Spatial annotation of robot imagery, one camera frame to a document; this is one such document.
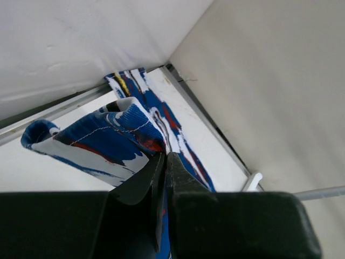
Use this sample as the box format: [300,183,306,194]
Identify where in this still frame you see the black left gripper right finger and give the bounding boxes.
[167,153,216,258]

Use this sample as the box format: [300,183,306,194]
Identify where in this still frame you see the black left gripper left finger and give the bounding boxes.
[107,153,165,253]

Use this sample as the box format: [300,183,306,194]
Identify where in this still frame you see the blue white red patterned trousers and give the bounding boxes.
[20,67,216,259]

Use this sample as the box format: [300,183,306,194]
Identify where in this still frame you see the white metal clothes rack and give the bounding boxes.
[241,172,344,201]

